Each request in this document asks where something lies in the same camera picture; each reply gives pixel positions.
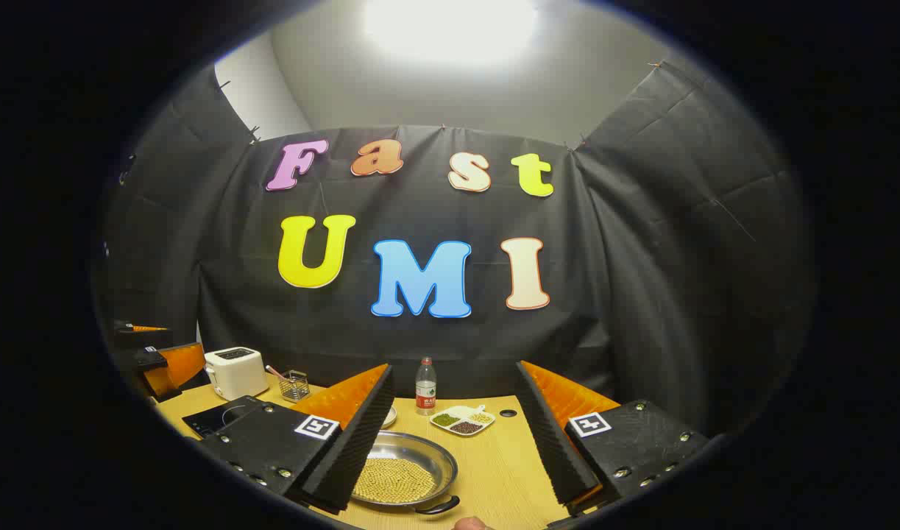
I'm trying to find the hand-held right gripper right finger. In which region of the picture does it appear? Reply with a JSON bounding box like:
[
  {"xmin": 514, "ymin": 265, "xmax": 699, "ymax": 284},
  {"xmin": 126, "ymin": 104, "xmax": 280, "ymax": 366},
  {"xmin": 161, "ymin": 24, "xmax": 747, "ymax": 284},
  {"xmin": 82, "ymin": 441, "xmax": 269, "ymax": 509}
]
[{"xmin": 514, "ymin": 360, "xmax": 712, "ymax": 516}]

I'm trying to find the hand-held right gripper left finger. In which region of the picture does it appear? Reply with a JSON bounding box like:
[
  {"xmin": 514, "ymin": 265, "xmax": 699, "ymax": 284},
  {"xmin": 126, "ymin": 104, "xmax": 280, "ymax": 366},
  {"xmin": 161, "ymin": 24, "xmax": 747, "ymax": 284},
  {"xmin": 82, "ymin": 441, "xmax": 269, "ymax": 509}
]
[{"xmin": 197, "ymin": 363, "xmax": 395, "ymax": 515}]

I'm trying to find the pile of soybeans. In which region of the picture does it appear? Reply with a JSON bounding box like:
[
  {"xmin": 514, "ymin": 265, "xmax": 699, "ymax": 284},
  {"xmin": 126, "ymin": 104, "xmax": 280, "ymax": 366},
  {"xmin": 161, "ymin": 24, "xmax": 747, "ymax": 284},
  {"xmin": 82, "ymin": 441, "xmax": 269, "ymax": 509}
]
[{"xmin": 352, "ymin": 458, "xmax": 437, "ymax": 505}]

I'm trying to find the black induction cooktop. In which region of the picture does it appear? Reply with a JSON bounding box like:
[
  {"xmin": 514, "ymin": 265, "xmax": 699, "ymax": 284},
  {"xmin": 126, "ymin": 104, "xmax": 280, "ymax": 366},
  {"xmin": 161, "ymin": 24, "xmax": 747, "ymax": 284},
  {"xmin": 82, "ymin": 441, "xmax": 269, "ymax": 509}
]
[{"xmin": 182, "ymin": 395, "xmax": 274, "ymax": 440}]

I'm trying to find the stainless steel pot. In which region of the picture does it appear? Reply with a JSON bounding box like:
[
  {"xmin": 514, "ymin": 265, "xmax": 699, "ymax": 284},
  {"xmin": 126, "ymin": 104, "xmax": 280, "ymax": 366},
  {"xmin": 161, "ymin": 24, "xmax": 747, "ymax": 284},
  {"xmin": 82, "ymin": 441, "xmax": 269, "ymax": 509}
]
[{"xmin": 350, "ymin": 431, "xmax": 461, "ymax": 515}]

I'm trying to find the white toaster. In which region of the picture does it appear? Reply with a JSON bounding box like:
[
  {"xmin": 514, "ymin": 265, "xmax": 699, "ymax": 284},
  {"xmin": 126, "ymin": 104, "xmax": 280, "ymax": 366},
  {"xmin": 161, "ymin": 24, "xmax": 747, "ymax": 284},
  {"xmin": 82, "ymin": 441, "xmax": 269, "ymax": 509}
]
[{"xmin": 204, "ymin": 347, "xmax": 269, "ymax": 401}]

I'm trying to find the white divided dish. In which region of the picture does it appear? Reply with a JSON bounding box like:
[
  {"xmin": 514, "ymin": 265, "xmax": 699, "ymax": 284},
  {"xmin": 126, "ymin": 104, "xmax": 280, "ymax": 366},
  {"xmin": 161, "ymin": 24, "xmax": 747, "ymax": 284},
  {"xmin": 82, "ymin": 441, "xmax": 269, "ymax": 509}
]
[{"xmin": 429, "ymin": 404, "xmax": 496, "ymax": 437}]

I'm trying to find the clear plastic water bottle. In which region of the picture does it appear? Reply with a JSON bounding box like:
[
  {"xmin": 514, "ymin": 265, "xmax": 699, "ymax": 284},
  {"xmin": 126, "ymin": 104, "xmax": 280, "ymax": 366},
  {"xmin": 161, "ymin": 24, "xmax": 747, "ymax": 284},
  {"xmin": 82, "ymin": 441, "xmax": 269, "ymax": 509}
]
[{"xmin": 415, "ymin": 357, "xmax": 437, "ymax": 417}]

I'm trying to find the black backdrop cloth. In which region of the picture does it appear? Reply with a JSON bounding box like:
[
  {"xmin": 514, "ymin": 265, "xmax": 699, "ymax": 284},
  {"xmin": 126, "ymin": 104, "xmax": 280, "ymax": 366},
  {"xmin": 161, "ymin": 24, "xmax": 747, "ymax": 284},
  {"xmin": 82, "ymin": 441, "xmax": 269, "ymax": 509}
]
[{"xmin": 93, "ymin": 63, "xmax": 815, "ymax": 435}]

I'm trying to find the ceiling light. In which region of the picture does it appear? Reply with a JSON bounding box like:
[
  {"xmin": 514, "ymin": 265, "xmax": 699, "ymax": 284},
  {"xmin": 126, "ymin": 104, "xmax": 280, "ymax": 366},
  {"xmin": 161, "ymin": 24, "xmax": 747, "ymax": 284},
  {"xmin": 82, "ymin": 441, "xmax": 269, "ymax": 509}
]
[{"xmin": 361, "ymin": 0, "xmax": 539, "ymax": 71}]

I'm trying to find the wire mesh basket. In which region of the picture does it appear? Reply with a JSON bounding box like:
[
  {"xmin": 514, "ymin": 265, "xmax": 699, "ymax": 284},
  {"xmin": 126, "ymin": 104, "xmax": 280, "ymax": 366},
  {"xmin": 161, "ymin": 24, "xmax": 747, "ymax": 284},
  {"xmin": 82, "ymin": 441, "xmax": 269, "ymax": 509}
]
[{"xmin": 279, "ymin": 370, "xmax": 311, "ymax": 402}]

